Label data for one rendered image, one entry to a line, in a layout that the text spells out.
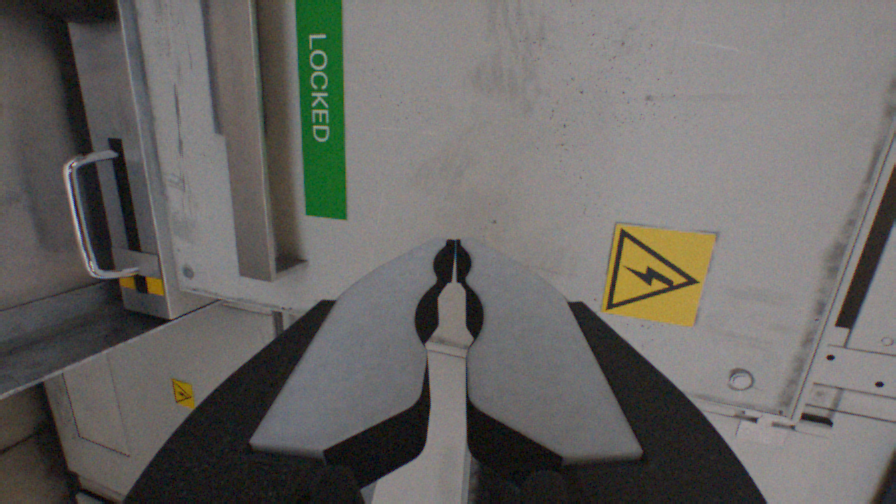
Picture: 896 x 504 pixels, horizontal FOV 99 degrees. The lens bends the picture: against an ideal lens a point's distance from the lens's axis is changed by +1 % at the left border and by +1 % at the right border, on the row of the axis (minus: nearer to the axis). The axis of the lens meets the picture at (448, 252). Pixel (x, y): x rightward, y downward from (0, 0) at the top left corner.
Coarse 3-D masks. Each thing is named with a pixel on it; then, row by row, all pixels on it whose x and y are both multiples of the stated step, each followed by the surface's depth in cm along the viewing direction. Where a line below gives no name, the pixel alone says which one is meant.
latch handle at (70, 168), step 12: (84, 156) 29; (96, 156) 30; (108, 156) 30; (120, 156) 31; (72, 168) 28; (72, 180) 28; (72, 192) 28; (72, 204) 29; (72, 216) 29; (84, 216) 29; (84, 228) 29; (84, 240) 30; (84, 252) 30; (84, 264) 30; (96, 264) 31; (96, 276) 31; (108, 276) 31; (120, 276) 32
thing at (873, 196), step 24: (888, 144) 18; (888, 168) 18; (864, 216) 18; (864, 240) 19; (840, 264) 19; (840, 288) 19; (288, 312) 31; (816, 336) 20; (816, 360) 21; (744, 408) 22; (792, 408) 22
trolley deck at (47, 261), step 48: (0, 0) 27; (0, 48) 28; (48, 48) 30; (0, 96) 28; (48, 96) 30; (0, 144) 28; (48, 144) 31; (0, 192) 29; (48, 192) 31; (96, 192) 34; (0, 240) 29; (48, 240) 32; (96, 240) 35; (0, 288) 29; (48, 288) 32
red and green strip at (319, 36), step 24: (312, 0) 24; (336, 0) 24; (312, 24) 25; (336, 24) 24; (312, 48) 25; (336, 48) 24; (312, 72) 25; (336, 72) 25; (312, 96) 26; (336, 96) 25; (312, 120) 26; (336, 120) 26; (312, 144) 27; (336, 144) 26; (312, 168) 27; (336, 168) 27; (312, 192) 28; (336, 192) 27; (336, 216) 28
